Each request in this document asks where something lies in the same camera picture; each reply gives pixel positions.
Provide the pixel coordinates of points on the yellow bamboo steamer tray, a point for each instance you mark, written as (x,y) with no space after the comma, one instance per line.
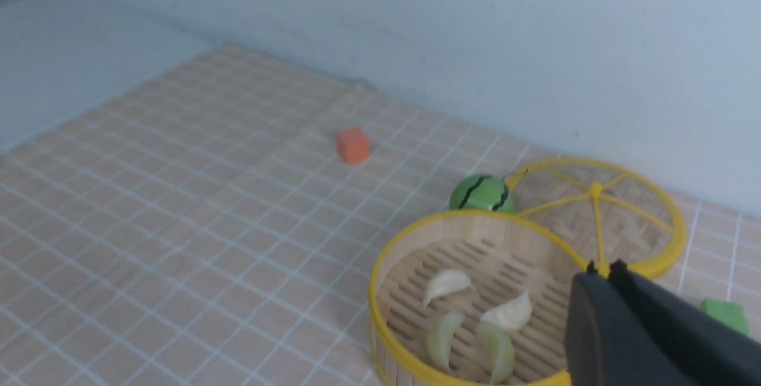
(503,255)

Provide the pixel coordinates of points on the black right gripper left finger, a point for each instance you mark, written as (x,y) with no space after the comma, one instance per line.
(606,344)

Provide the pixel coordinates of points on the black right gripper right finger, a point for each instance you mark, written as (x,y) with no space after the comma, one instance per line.
(704,349)

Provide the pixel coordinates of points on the light green dumpling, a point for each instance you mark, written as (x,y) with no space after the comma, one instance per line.
(439,339)

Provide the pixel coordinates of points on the orange cube block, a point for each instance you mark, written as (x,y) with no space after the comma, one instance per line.
(353,145)

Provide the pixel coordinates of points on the green cube block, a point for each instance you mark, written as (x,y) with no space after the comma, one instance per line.
(725,312)

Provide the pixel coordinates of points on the beige checkered tablecloth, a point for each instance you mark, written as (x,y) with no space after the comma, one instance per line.
(201,229)

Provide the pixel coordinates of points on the yellow bamboo steamer lid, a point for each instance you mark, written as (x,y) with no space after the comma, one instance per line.
(603,211)

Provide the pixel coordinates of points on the green watermelon toy ball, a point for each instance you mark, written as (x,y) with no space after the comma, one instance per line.
(482,192)

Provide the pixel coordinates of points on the pale white dumpling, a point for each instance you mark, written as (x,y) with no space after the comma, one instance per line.
(444,283)

